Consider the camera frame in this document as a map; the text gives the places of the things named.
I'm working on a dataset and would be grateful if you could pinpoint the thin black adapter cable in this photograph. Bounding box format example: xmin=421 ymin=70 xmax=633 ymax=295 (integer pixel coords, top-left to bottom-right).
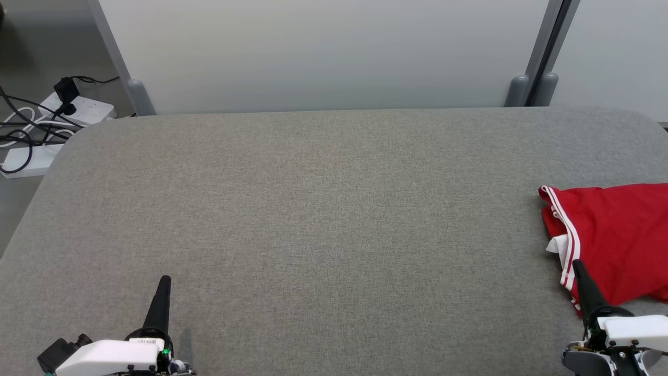
xmin=70 ymin=75 xmax=121 ymax=85

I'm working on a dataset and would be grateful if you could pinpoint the grey partition post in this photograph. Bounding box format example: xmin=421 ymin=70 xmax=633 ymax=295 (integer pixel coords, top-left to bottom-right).
xmin=504 ymin=0 xmax=567 ymax=108
xmin=86 ymin=0 xmax=158 ymax=117
xmin=531 ymin=0 xmax=581 ymax=107

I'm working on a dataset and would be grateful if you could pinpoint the white cable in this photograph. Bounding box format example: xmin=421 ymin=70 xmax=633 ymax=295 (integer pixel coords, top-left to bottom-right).
xmin=34 ymin=119 xmax=75 ymax=155
xmin=0 ymin=105 xmax=36 ymax=134

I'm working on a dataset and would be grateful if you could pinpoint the red and white basketball jersey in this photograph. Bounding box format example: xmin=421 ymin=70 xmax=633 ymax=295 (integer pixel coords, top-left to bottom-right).
xmin=538 ymin=182 xmax=668 ymax=317

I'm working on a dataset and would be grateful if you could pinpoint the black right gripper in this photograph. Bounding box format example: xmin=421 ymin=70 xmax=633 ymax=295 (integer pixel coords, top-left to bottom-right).
xmin=561 ymin=259 xmax=668 ymax=376

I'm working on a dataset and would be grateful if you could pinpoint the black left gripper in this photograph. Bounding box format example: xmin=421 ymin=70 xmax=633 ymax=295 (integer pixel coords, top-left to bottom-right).
xmin=125 ymin=275 xmax=197 ymax=376

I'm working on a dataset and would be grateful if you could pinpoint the black power adapter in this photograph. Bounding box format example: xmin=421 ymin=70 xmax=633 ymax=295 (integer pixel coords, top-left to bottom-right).
xmin=53 ymin=76 xmax=80 ymax=116

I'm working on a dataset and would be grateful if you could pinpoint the white partition panel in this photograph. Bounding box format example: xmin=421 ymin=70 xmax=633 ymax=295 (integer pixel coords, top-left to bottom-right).
xmin=98 ymin=0 xmax=552 ymax=115
xmin=552 ymin=0 xmax=668 ymax=124

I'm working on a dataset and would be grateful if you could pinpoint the white power strip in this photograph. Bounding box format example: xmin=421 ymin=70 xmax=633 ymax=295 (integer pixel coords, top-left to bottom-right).
xmin=0 ymin=143 xmax=64 ymax=180
xmin=39 ymin=91 xmax=116 ymax=126

